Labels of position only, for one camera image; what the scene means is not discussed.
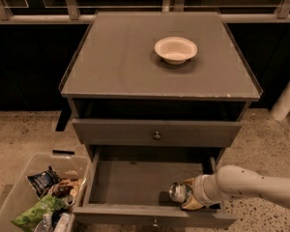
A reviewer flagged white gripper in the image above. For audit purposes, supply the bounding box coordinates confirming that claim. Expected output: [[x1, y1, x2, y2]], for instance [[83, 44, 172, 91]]
[[181, 175, 222, 211]]

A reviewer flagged crushed 7up can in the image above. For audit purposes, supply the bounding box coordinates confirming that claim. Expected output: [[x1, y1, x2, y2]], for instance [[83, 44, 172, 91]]
[[169, 183, 192, 204]]

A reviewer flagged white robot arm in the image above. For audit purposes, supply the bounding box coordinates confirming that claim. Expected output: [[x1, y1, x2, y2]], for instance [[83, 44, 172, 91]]
[[169, 165, 290, 210]]

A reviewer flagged open grey middle drawer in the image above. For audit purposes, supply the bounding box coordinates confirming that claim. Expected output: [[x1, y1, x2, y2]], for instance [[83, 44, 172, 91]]
[[73, 146, 236, 228]]

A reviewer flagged grey drawer cabinet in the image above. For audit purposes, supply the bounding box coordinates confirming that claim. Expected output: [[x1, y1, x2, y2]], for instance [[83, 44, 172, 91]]
[[57, 11, 263, 166]]

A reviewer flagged closed grey top drawer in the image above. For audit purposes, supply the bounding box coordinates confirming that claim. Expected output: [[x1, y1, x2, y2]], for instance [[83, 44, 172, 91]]
[[72, 119, 241, 148]]

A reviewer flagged brown snack bag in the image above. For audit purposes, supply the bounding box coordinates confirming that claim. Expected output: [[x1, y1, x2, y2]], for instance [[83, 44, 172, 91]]
[[47, 179, 83, 197]]

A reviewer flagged white snack packet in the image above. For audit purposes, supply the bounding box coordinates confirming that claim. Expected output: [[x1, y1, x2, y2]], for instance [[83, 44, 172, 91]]
[[53, 213, 70, 232]]

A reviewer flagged white paper bowl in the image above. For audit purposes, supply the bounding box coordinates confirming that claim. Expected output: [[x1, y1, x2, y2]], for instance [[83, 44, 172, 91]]
[[154, 37, 198, 65]]

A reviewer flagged clear plastic storage bin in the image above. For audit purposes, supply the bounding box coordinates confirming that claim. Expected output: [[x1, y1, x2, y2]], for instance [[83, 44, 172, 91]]
[[0, 154, 90, 232]]

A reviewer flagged clear plastic bottle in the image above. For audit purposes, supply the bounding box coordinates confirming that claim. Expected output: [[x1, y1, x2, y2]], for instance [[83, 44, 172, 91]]
[[34, 212, 53, 232]]

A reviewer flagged dark blue snack bag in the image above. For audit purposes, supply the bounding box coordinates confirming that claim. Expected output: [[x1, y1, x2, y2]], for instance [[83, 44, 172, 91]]
[[26, 166, 61, 198]]

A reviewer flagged green snack bag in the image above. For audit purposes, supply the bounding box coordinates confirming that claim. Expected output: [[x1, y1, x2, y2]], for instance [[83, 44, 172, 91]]
[[12, 194, 67, 232]]

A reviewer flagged metal railing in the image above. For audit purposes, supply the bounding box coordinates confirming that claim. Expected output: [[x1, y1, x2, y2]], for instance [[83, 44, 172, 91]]
[[0, 0, 290, 24]]

